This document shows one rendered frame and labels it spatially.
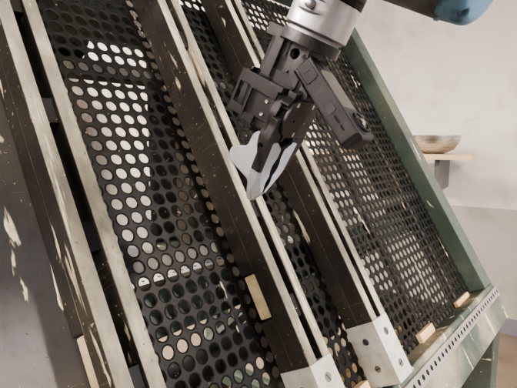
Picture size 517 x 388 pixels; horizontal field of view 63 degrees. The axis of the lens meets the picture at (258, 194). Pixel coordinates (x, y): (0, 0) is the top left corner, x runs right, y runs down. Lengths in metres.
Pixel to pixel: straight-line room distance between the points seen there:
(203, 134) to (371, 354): 0.55
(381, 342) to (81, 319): 0.58
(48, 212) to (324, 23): 0.40
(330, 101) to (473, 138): 2.98
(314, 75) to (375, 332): 0.58
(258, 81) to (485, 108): 2.99
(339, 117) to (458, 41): 3.06
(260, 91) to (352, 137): 0.12
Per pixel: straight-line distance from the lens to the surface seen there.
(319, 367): 0.75
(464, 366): 1.25
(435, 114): 3.47
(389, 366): 0.93
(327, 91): 0.48
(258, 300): 0.76
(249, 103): 0.52
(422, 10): 0.45
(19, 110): 0.66
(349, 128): 0.47
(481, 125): 3.43
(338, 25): 0.50
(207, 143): 0.79
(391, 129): 1.63
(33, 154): 0.62
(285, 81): 0.52
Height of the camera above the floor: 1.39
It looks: 7 degrees down
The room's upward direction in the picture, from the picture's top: straight up
